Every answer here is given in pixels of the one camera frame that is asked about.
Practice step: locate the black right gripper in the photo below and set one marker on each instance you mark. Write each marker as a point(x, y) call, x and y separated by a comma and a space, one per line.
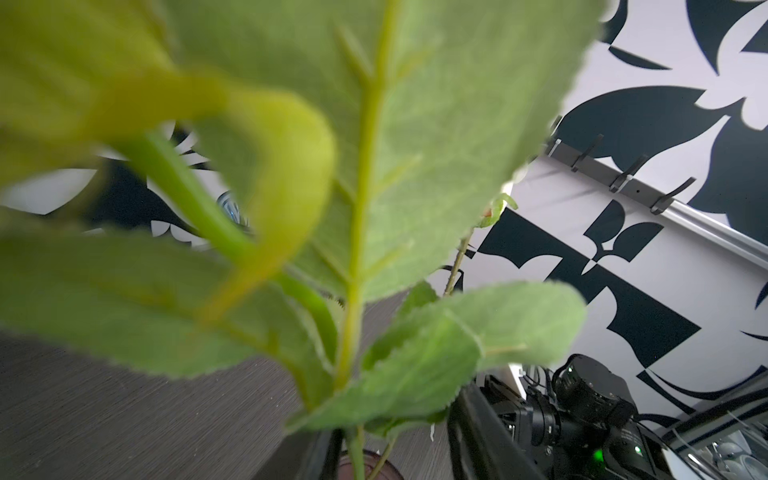
point(558, 444)

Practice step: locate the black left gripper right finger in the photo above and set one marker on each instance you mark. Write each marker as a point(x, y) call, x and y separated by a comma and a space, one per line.
point(480, 446)

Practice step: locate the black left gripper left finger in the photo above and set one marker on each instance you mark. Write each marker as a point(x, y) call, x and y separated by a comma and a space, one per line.
point(306, 455)

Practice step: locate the orange artificial rose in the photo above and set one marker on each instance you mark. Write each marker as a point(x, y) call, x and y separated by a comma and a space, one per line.
point(361, 139)

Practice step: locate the purple blue glass vase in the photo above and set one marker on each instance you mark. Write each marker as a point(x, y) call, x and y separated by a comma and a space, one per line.
point(231, 208)

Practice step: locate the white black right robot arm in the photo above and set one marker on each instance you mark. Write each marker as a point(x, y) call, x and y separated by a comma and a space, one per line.
point(591, 393)

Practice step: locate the grey wall hook rail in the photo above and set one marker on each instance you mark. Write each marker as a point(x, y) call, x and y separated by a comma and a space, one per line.
point(654, 201)

